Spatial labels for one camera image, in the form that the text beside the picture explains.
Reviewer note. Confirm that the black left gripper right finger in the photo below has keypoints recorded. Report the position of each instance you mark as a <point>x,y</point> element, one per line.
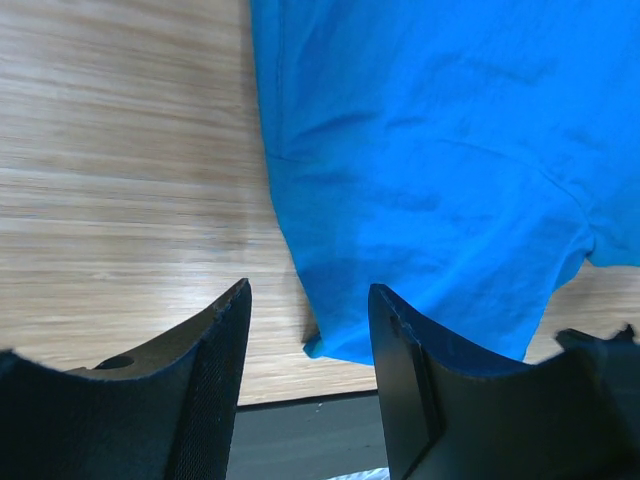
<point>452,409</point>

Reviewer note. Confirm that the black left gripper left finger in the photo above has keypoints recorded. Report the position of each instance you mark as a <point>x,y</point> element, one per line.
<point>162,410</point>

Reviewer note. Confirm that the blue t shirt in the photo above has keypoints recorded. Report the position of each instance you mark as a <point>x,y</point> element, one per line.
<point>470,155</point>

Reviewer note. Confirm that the white slotted cable duct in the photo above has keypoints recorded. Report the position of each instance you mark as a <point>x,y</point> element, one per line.
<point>372,474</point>

